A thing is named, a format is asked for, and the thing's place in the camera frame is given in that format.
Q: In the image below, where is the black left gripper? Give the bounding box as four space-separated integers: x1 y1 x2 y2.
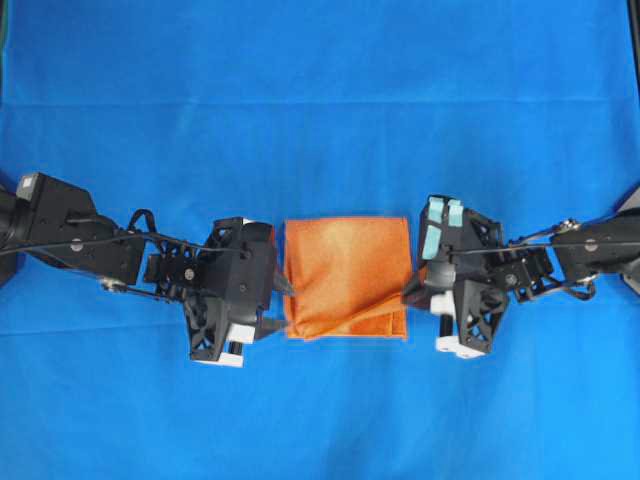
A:
144 217 295 367

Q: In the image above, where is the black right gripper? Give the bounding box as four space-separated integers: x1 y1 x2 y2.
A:
402 195 553 359

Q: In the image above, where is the orange microfiber towel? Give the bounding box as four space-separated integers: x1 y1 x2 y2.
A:
284 216 412 341

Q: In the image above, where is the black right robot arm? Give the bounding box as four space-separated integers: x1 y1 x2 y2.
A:
402 193 639 359

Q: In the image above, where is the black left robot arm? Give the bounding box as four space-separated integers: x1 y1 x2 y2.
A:
1 173 294 367

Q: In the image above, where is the blue table cloth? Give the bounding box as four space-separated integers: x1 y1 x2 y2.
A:
1 1 639 479

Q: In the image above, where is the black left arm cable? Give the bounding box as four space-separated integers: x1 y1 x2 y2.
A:
0 208 251 303

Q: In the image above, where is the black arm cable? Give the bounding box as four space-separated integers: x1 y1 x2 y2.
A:
447 214 640 302
0 208 251 303

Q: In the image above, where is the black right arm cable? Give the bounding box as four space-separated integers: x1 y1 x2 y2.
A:
447 214 640 302

